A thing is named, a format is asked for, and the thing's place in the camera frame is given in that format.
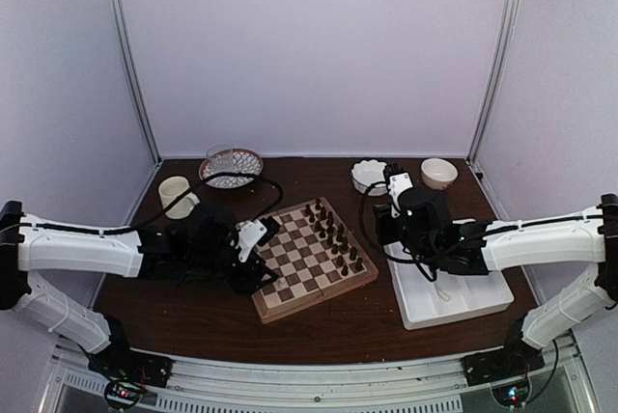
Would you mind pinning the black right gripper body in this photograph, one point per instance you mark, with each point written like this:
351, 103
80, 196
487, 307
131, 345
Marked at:
412, 243

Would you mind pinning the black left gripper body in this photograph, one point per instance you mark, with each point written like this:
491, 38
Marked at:
206, 263

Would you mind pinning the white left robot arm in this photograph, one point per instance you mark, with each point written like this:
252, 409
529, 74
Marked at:
30, 245

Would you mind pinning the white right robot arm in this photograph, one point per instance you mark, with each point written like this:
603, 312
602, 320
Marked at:
588, 236

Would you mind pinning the dark chess piece corner rook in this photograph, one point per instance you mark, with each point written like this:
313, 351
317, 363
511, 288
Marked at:
357, 266

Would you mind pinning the dark chess pieces row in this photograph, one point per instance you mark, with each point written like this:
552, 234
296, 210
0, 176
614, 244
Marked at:
322, 229

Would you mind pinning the wooden chess board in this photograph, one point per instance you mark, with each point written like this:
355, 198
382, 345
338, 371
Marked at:
306, 278

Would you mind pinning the cream round bowl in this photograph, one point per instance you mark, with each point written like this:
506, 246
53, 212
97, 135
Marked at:
438, 173

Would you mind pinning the cream ceramic mug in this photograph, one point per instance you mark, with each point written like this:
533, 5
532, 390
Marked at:
170, 194

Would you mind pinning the white plastic divided tray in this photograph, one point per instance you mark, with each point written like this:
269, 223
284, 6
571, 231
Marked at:
472, 296

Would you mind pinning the white scalloped bowl black rim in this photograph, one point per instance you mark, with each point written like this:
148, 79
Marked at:
366, 172

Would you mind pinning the clear drinking glass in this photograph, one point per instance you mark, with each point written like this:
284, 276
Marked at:
221, 159

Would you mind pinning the patterned brown rim plate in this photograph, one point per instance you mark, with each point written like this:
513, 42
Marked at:
245, 162

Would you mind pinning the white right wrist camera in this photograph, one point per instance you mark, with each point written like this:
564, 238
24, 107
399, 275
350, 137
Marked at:
397, 182

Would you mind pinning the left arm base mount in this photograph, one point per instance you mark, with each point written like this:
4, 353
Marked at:
128, 372

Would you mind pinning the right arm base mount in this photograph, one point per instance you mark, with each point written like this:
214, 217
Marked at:
507, 369

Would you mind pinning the right aluminium frame post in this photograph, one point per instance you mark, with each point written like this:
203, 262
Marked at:
506, 30

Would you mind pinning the aluminium frame post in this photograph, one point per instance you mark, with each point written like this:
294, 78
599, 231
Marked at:
132, 79
506, 30

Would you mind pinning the left aluminium frame post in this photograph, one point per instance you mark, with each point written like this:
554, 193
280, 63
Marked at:
132, 79

